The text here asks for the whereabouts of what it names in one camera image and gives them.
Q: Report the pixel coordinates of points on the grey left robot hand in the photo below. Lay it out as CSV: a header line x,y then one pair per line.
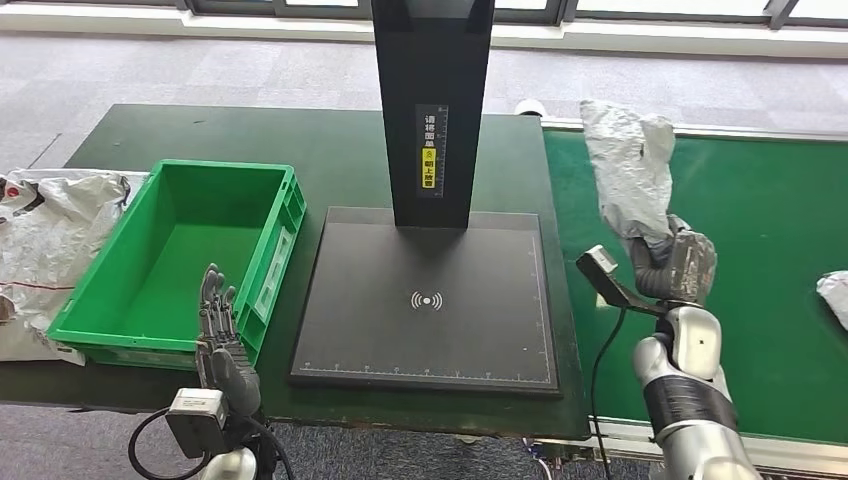
x,y
222,358

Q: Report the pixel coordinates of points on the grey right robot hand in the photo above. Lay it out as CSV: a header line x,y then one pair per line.
x,y
686,268

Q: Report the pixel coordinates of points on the plain grey white parcel bag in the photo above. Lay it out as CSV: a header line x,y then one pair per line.
x,y
629,172

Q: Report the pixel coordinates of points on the long white red-print parcel bag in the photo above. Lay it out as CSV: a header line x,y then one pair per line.
x,y
836,295

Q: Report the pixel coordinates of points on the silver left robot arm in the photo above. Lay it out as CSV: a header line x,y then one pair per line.
x,y
232,467

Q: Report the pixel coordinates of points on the green conveyor belt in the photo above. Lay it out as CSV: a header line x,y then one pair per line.
x,y
762,199

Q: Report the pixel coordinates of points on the black inbound scanner machine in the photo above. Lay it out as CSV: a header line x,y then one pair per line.
x,y
424,265

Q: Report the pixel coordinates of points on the white conveyor roller end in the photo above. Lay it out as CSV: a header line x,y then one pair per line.
x,y
530,108

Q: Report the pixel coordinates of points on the green plastic crate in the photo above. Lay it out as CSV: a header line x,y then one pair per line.
x,y
159,265

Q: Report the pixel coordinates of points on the white window sill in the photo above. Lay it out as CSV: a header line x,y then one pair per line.
x,y
662,40

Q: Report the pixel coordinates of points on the dark green table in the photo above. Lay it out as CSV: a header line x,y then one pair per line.
x,y
331,152

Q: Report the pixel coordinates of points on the white table foot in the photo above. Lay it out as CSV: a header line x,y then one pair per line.
x,y
468,439

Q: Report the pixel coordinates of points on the yellow and black label strip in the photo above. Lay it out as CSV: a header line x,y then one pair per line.
x,y
429,166

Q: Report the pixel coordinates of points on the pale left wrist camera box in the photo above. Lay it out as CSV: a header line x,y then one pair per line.
x,y
195,414

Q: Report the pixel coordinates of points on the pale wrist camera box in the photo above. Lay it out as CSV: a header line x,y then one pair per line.
x,y
195,414
599,260

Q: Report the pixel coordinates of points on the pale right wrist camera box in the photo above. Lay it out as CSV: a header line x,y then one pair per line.
x,y
599,260

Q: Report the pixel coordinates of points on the aluminium conveyor frame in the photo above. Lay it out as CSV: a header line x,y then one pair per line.
x,y
795,454

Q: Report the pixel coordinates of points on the dark window frame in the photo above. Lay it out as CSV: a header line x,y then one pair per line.
x,y
232,8

